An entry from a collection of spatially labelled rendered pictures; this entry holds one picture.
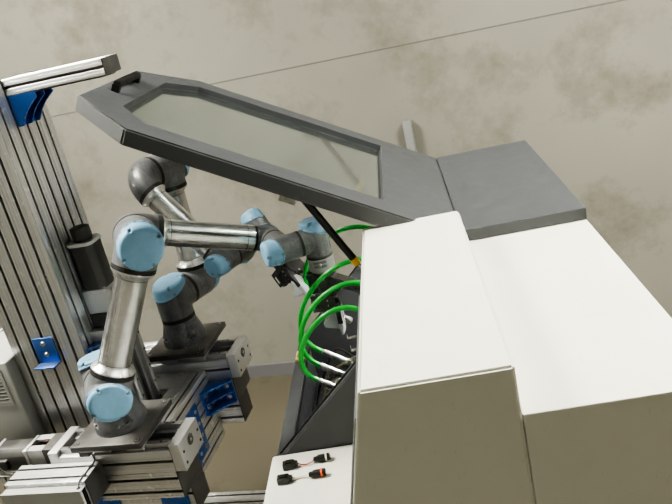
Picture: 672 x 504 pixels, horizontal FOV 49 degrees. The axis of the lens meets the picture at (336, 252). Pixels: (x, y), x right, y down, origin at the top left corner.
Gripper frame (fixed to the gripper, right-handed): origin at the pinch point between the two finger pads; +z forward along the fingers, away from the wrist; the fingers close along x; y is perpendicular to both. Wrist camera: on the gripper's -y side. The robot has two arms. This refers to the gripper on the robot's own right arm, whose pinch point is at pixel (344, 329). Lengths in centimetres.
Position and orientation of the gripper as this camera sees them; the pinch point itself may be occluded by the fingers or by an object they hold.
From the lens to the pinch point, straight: 218.4
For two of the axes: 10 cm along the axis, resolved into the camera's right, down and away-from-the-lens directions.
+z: 2.1, 9.2, 3.4
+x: -0.5, 3.6, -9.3
